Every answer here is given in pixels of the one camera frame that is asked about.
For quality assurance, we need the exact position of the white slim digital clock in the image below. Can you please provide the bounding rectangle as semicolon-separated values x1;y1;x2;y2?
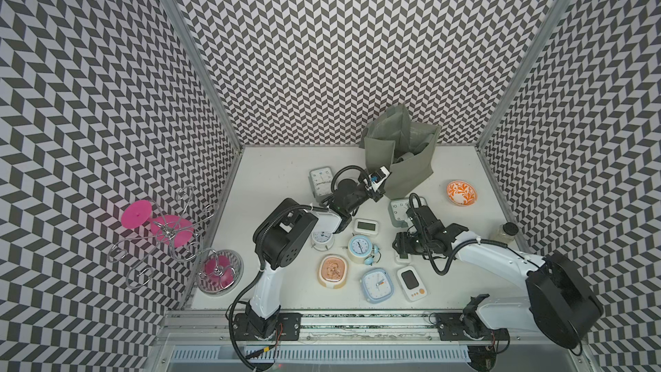
394;252;411;265

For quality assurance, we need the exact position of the white twin-bell alarm clock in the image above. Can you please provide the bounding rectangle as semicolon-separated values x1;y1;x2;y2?
311;231;335;251

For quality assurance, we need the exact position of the white orange-button digital timer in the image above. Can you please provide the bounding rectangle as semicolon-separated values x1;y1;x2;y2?
397;265;429;302

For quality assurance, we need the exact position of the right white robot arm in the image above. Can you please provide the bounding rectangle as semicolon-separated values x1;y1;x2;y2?
392;206;604;350

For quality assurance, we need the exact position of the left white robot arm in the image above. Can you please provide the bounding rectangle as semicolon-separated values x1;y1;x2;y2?
246;177;385;321

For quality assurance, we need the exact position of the small white digital clock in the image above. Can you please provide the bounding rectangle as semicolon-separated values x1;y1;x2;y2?
353;218;380;237

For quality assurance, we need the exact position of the grey square analog clock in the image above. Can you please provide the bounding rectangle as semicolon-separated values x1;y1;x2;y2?
308;166;334;203

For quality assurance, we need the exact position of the green rectangular analog clock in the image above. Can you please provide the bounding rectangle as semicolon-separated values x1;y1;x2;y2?
388;197;411;228

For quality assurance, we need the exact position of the blue twin-bell alarm clock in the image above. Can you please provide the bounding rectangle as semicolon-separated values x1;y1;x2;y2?
347;235;382;266

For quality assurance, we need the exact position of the blue square analog clock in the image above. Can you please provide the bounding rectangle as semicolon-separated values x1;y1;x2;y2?
360;268;394;304

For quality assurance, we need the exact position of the orange oval cartoon clock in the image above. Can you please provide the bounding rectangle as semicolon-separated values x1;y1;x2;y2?
317;255;349;289

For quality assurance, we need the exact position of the orange patterned bowl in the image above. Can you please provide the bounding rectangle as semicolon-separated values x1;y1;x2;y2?
446;180;478;207

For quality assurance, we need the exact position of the small jar black lid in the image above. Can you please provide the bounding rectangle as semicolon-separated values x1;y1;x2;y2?
490;222;520;245

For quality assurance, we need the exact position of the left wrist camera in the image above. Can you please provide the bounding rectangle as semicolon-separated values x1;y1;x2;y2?
368;166;390;192

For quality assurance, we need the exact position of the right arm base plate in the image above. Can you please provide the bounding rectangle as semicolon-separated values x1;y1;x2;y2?
432;312;511;344

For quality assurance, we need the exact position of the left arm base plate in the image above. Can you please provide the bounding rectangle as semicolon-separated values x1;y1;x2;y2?
232;313;302;341

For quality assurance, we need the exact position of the pink wire cup stand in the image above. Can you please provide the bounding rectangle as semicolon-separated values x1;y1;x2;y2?
108;187;218;264

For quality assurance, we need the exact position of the aluminium front rail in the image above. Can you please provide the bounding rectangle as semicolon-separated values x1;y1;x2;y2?
154;309;550;346

